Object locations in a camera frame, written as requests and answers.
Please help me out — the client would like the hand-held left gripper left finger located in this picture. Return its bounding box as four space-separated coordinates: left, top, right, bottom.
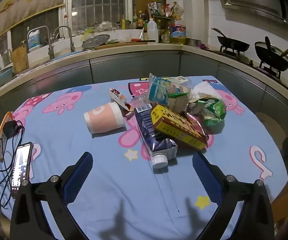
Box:
9 151 94 240

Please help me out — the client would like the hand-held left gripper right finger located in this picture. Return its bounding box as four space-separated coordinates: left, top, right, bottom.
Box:
192 152 275 240

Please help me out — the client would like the beige round bin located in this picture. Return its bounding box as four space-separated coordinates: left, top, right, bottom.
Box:
255 111 284 145

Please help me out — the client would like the dark red foil wrapper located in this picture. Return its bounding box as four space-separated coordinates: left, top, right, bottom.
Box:
185 111 210 143

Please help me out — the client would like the pink and white paper cup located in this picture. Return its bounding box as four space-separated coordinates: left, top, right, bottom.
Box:
83 102 127 134

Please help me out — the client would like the yellow and red box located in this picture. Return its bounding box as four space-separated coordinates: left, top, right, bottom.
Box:
151 104 208 151

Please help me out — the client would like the green snack bag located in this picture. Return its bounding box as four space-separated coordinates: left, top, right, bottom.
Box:
189 97 227 128

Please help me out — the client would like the dark blue carton white cap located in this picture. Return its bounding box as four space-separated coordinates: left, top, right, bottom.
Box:
133 104 178 169

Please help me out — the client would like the green and white small carton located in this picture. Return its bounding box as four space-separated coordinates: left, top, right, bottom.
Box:
167 92 191 117

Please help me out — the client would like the red and white snack wrapper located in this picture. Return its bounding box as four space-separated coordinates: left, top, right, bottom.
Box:
109 87 134 118

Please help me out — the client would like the white tissue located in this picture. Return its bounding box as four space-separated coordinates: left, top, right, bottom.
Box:
191 81 221 101

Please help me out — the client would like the clear plastic wrapper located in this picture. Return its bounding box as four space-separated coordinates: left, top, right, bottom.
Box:
129 96 152 110

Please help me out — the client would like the light blue printed packet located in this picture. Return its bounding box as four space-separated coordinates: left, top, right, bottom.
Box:
148 74 192 105

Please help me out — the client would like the clear plastic bottle white label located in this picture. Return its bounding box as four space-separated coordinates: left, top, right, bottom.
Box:
169 76 192 91

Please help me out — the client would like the cartoon pig printed blanket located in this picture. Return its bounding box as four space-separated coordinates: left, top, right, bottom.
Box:
0 75 288 240

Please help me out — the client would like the black smartphone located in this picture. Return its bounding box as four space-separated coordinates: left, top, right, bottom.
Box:
10 142 34 198

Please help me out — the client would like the black gas stove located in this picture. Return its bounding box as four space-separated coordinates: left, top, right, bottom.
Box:
206 46 288 89

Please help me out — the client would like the black charger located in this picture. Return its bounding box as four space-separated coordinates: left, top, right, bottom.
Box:
4 120 20 138

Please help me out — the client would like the black wok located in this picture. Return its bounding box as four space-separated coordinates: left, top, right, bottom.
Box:
255 41 288 72

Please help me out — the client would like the orange power strip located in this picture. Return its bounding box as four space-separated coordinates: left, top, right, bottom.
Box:
0 111 14 162

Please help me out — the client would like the glass wok lid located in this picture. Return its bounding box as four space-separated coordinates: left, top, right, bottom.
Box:
256 41 288 60

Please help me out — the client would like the black frying pan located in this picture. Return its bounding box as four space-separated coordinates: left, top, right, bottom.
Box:
211 27 250 53

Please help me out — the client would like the blue sink basin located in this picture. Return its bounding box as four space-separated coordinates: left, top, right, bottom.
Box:
50 50 84 61

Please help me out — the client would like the light blue plastic bowl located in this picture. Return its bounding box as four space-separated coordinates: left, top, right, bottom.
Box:
0 66 14 87

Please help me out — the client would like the small wooden cutting board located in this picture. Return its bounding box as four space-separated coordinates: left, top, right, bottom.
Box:
11 44 30 74

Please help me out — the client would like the grey round lid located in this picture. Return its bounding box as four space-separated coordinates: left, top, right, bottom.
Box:
81 34 111 49

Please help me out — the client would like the long wooden cutting board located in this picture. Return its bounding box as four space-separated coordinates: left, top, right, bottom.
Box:
94 40 157 50

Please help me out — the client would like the blue and white detergent bottle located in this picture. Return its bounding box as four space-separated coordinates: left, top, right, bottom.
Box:
28 29 44 51

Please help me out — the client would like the large cooking oil bottle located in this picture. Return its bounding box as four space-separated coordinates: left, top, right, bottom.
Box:
170 20 187 45

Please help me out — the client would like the steel range hood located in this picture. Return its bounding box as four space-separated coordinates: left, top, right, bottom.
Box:
215 0 288 24

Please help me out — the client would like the white plastic jug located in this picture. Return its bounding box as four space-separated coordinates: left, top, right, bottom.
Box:
146 19 159 43

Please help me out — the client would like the row of sauce bottles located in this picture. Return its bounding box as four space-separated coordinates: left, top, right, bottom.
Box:
120 10 147 30

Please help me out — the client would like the pile of seasoning packets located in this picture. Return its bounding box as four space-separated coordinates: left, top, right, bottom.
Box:
147 1 185 20

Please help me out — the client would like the barred window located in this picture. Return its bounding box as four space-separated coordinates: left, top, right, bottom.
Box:
70 0 129 29

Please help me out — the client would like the black cable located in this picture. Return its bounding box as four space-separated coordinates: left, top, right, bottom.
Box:
0 126 25 210

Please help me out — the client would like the fruit printed wall poster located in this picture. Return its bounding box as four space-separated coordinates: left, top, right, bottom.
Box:
0 0 67 44

